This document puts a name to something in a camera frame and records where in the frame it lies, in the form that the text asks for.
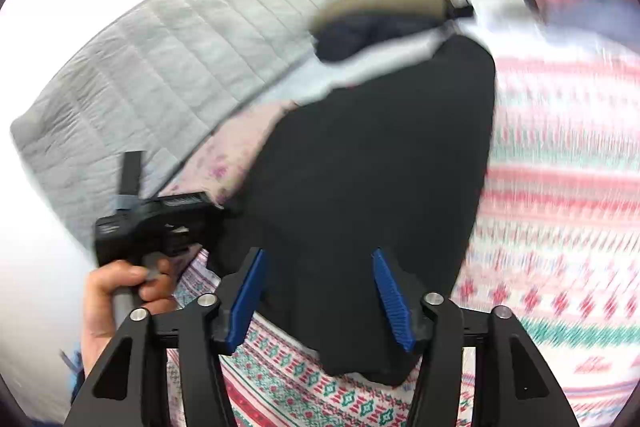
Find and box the black jacket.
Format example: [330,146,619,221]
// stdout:
[207,34,497,388]

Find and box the navy jacket with fur hood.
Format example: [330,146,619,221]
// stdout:
[307,0,476,62]

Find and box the person's left hand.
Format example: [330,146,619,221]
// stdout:
[81,259,177,363]

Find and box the patterned bed sheet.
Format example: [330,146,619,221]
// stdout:
[165,22,640,427]

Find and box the blue plastic basket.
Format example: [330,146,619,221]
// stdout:
[60,349,86,408]

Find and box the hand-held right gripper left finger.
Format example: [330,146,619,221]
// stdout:
[65,248,267,427]

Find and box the blue folded blanket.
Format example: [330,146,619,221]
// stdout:
[542,0,640,52]

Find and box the grey quilted headboard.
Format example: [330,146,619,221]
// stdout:
[10,0,371,253]

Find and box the pink floral pillow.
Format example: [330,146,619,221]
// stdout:
[165,99,301,208]

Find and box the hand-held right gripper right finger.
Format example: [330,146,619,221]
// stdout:
[372,248,578,427]

